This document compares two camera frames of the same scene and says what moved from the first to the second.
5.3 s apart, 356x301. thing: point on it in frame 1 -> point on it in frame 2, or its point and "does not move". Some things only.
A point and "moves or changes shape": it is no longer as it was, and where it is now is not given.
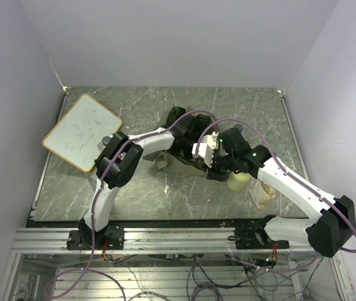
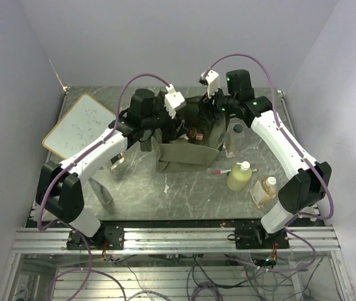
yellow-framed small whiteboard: x=76 y=135 does not move
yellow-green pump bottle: x=237 y=182 does not move
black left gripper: x=188 y=156 -> x=170 y=132
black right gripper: x=212 y=172 -> x=206 y=105
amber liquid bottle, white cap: x=261 y=194 does not move
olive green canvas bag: x=166 y=160 moves or changes shape
